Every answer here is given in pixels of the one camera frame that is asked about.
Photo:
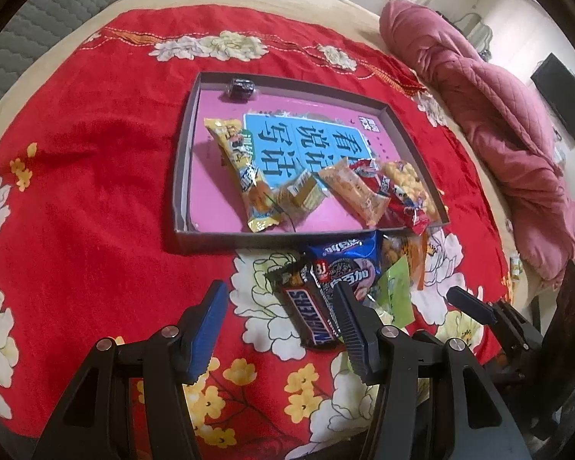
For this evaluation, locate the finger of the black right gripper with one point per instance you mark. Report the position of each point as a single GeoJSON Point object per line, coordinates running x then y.
{"type": "Point", "coordinates": [471, 306]}

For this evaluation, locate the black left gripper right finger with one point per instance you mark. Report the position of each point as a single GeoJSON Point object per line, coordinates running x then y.
{"type": "Point", "coordinates": [434, 401]}

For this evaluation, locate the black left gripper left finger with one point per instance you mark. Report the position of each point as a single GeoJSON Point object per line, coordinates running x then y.
{"type": "Point", "coordinates": [93, 417]}

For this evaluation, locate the red white snack packet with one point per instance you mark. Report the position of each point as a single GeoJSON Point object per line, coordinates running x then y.
{"type": "Point", "coordinates": [401, 211]}

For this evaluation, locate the clear bag of rice crackers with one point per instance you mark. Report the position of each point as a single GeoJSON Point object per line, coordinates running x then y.
{"type": "Point", "coordinates": [404, 175]}

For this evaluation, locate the orange cracker packet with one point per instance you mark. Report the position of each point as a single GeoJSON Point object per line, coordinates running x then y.
{"type": "Point", "coordinates": [368, 205]}

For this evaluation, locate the small gold snack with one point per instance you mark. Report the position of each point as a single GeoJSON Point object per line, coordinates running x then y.
{"type": "Point", "coordinates": [300, 196]}

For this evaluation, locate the yellow long snack packet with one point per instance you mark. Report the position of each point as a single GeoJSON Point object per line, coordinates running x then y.
{"type": "Point", "coordinates": [236, 145]}

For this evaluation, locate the dark chocolate candy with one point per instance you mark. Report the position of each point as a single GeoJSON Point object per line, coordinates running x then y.
{"type": "Point", "coordinates": [240, 90]}

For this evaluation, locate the green snack packet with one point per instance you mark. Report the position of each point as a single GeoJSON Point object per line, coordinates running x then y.
{"type": "Point", "coordinates": [392, 299]}

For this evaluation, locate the brown snickers bar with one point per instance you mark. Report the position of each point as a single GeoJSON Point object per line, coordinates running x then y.
{"type": "Point", "coordinates": [295, 286]}

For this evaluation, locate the orange clear snack bag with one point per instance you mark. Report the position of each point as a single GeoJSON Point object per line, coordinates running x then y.
{"type": "Point", "coordinates": [413, 249]}

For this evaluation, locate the blue cookie packet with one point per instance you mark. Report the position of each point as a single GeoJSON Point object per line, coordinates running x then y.
{"type": "Point", "coordinates": [354, 261]}

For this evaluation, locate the pink quilted duvet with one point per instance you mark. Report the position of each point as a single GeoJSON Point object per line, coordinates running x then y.
{"type": "Point", "coordinates": [504, 122]}

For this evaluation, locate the black television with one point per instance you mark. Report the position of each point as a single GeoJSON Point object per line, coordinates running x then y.
{"type": "Point", "coordinates": [556, 84]}

